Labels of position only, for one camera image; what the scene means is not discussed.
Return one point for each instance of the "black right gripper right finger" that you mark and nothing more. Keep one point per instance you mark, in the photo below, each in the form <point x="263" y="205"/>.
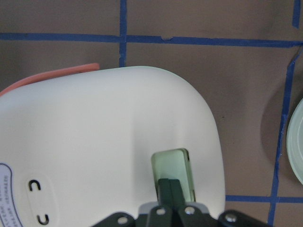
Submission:
<point x="192" y="216"/>

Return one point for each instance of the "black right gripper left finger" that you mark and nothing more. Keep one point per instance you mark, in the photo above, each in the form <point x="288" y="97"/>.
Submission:
<point x="160" y="215"/>

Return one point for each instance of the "white rice cooker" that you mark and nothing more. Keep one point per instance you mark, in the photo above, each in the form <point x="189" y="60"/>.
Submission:
<point x="79" y="144"/>

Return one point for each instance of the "near light green plate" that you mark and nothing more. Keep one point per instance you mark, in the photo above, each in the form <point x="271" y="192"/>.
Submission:
<point x="294" y="141"/>

